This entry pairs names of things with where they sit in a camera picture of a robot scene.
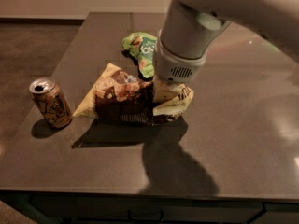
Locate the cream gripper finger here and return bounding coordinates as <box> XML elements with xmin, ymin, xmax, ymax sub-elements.
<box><xmin>153</xmin><ymin>76</ymin><xmax>185</xmax><ymax>104</ymax></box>

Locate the brown chip bag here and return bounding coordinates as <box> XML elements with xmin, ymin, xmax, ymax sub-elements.
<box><xmin>74</xmin><ymin>63</ymin><xmax>194</xmax><ymax>126</ymax></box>

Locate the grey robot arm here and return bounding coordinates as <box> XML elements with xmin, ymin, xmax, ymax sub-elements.
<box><xmin>153</xmin><ymin>0</ymin><xmax>299</xmax><ymax>103</ymax></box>

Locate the green chip bag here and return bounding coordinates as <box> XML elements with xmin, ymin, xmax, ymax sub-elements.
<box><xmin>121</xmin><ymin>32</ymin><xmax>157</xmax><ymax>80</ymax></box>

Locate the orange soda can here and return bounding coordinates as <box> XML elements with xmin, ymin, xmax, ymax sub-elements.
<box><xmin>29</xmin><ymin>77</ymin><xmax>72</xmax><ymax>129</ymax></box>

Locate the cabinet under counter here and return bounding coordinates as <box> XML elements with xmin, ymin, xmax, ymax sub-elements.
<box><xmin>0</xmin><ymin>191</ymin><xmax>299</xmax><ymax>224</ymax></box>

